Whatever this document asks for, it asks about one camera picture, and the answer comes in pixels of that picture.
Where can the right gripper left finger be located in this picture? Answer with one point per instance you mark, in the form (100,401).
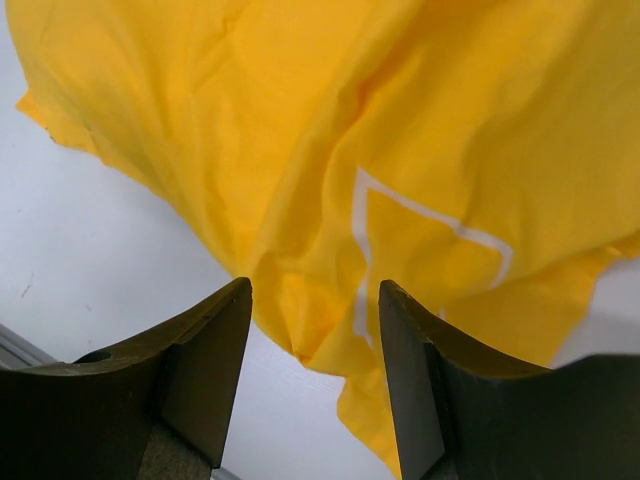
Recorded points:
(154,406)

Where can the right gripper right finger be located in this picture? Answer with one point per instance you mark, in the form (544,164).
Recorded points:
(464,410)

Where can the yellow pillowcase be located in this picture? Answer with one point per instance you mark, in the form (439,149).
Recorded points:
(484,155)

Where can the aluminium front rail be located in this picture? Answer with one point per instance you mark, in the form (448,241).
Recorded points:
(17,353)

